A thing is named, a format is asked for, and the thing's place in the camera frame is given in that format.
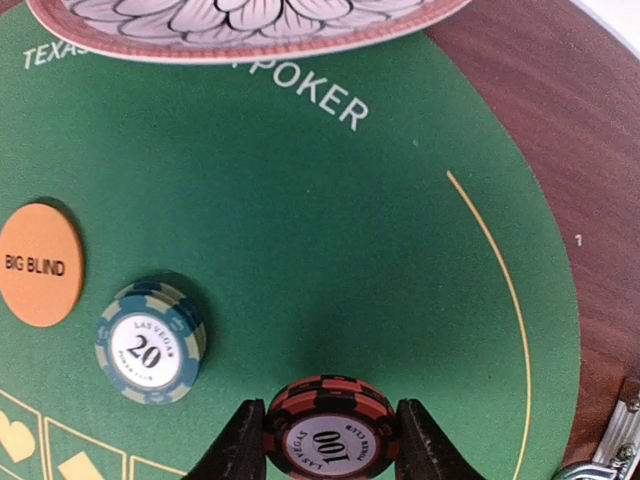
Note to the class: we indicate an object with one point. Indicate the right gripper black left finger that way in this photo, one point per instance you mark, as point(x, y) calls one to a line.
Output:
point(237, 453)

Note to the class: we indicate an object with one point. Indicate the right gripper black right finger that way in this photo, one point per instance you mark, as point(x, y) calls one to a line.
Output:
point(426, 453)

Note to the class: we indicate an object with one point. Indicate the black red 100 chip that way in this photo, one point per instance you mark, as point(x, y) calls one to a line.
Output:
point(331, 427)

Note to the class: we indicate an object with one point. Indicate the green 20 chip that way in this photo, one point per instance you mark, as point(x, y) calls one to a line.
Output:
point(150, 342)

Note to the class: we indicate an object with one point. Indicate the orange big blind button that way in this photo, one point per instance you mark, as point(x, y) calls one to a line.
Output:
point(42, 265)

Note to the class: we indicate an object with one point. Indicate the aluminium poker case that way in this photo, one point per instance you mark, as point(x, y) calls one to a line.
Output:
point(617, 455)

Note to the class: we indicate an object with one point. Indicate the green round poker mat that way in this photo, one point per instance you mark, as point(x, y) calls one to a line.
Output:
point(361, 214)

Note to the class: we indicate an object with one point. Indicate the patterned saucer plate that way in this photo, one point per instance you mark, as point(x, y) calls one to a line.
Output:
point(221, 32)

